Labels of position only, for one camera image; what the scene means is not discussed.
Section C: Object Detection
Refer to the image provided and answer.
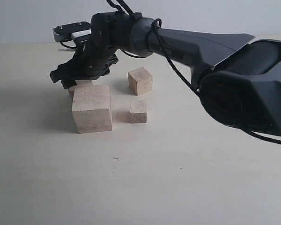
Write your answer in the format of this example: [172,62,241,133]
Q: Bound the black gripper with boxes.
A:
[50,11,137,90]

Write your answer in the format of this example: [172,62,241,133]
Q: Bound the second largest wooden cube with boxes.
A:
[68,80,93,99]

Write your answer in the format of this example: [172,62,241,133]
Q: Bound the medium-small wooden cube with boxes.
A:
[128,67,153,96]

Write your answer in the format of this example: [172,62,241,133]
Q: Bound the smallest wooden cube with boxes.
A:
[130,100,147,123]

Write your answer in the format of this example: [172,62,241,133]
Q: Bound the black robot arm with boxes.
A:
[50,12,281,136]

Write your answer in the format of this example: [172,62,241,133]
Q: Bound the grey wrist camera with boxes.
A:
[52,22,90,43]

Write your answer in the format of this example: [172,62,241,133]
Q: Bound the black cable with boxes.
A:
[106,0,281,148]

